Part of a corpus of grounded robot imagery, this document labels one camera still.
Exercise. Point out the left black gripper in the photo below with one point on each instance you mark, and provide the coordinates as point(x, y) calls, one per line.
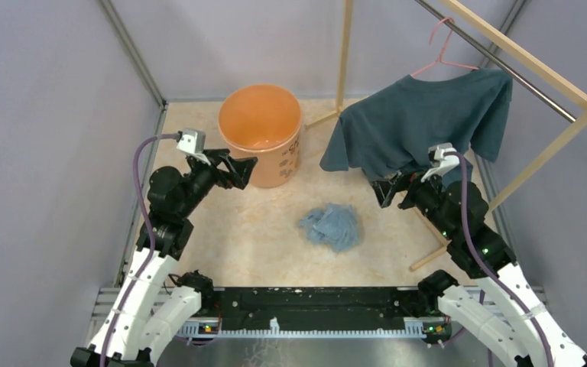
point(240, 169)

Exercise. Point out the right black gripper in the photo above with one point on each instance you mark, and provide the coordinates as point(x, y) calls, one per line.
point(385, 189)

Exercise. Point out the orange trash bin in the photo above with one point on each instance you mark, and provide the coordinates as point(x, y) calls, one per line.
point(263, 121)

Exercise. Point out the blue plastic trash bag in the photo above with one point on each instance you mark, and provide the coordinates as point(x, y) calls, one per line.
point(334, 225)

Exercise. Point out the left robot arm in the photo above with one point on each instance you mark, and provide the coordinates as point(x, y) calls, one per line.
point(134, 334)

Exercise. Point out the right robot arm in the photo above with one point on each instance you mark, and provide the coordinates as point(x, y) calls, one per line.
point(525, 333)

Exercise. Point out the teal t-shirt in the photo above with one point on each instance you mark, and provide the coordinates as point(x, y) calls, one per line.
point(393, 129)

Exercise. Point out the pink clothes hanger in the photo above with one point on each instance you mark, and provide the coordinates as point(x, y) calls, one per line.
point(440, 56)

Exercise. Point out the metal rack rod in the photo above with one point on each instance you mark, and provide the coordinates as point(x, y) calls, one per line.
point(500, 41)

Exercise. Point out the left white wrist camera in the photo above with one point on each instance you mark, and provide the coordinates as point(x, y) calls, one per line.
point(191, 143)

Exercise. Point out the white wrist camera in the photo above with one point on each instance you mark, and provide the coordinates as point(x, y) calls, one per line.
point(443, 158)
point(191, 143)

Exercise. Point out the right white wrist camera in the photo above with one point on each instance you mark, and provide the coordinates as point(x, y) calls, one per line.
point(443, 158)

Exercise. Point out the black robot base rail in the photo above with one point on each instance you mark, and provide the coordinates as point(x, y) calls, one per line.
point(316, 313)

